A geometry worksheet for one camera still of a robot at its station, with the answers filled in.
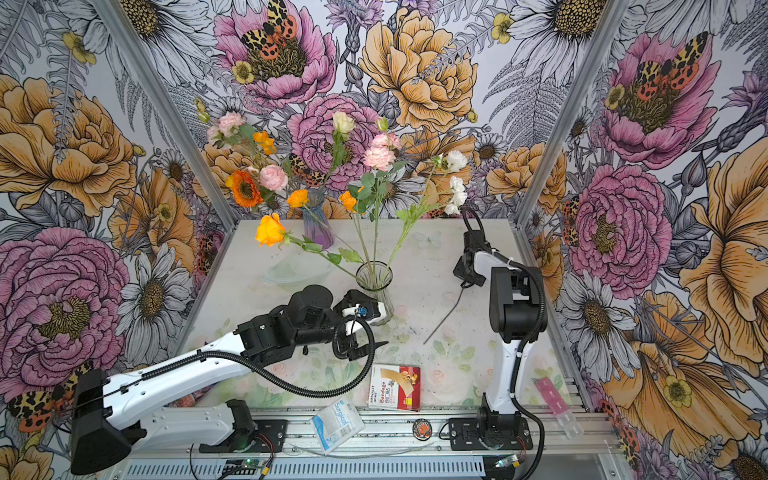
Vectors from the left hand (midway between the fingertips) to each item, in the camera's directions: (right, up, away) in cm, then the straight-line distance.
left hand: (375, 325), depth 70 cm
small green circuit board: (-29, -33, +1) cm, 44 cm away
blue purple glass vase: (-22, +26, +35) cm, 49 cm away
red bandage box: (+5, -18, +8) cm, 21 cm away
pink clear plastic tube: (+46, -23, +7) cm, 52 cm away
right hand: (+29, +6, +34) cm, 45 cm away
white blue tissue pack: (-10, -26, +6) cm, 29 cm away
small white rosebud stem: (+20, -4, +25) cm, 32 cm away
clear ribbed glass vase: (-1, +9, +15) cm, 17 cm away
